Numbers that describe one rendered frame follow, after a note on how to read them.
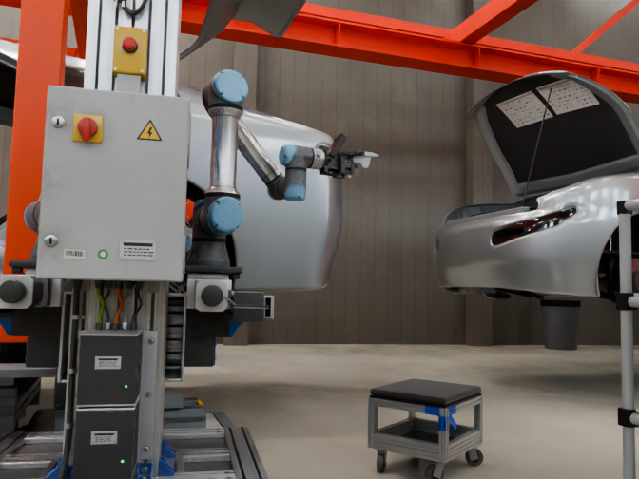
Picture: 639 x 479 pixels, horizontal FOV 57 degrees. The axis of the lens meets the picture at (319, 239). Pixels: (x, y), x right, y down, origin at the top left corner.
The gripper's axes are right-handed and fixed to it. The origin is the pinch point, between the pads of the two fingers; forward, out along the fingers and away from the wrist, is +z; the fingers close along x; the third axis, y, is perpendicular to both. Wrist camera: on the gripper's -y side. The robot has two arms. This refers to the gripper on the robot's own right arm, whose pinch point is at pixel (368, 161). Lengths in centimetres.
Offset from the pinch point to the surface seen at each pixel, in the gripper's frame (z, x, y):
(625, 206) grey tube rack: 23, 84, 37
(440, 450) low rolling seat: 36, -16, 109
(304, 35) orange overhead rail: 107, -268, -223
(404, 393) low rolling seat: 28, -27, 87
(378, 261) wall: 330, -510, -62
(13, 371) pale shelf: -114, -55, 73
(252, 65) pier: 143, -500, -316
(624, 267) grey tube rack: 24, 81, 52
